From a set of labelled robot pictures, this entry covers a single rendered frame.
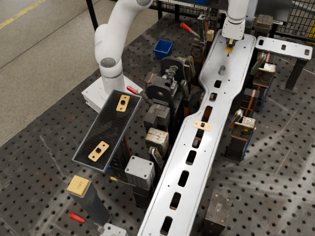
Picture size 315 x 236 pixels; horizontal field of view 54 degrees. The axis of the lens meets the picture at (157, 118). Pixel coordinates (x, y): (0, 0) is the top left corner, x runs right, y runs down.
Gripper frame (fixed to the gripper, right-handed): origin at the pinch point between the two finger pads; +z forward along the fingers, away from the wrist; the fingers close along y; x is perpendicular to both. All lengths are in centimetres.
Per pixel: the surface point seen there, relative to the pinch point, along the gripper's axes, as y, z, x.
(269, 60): 21.2, 11.1, 5.7
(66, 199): -56, 39, -93
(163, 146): -12, 3, -66
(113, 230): -17, 3, -104
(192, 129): -4, 9, -50
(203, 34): -14.3, -3.3, -1.9
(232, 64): 3.8, 9.1, -5.6
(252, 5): 4.7, -4.3, 26.5
